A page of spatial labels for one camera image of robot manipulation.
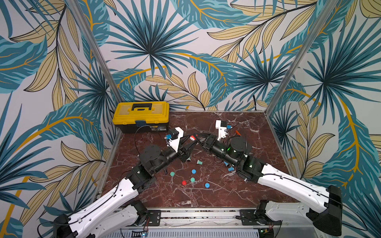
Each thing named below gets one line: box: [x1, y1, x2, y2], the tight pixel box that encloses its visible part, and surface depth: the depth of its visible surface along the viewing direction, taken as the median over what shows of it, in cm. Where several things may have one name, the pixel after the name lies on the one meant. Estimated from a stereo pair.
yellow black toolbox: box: [112, 101, 171, 134], surface depth 97 cm
